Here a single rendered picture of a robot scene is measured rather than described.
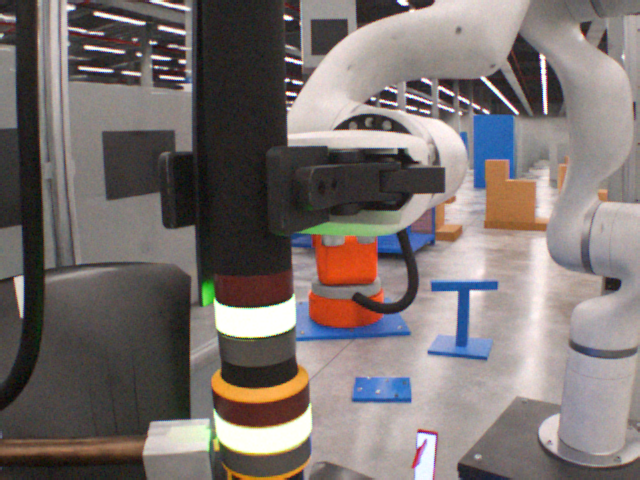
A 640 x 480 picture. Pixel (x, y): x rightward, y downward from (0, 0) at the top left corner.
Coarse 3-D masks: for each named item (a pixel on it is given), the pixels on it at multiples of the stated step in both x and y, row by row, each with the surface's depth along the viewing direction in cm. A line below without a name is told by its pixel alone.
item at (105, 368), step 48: (0, 288) 31; (48, 288) 32; (96, 288) 33; (144, 288) 34; (0, 336) 29; (48, 336) 30; (96, 336) 31; (144, 336) 32; (48, 384) 28; (96, 384) 29; (144, 384) 30; (48, 432) 27; (96, 432) 27; (144, 432) 28
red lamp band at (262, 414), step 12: (216, 396) 21; (300, 396) 21; (216, 408) 21; (228, 408) 20; (240, 408) 20; (252, 408) 20; (264, 408) 20; (276, 408) 20; (288, 408) 20; (300, 408) 21; (228, 420) 20; (240, 420) 20; (252, 420) 20; (264, 420) 20; (276, 420) 20; (288, 420) 20
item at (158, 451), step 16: (160, 432) 22; (144, 448) 21; (160, 448) 21; (176, 448) 21; (192, 448) 21; (208, 448) 21; (144, 464) 20; (160, 464) 20; (176, 464) 20; (192, 464) 21; (208, 464) 21
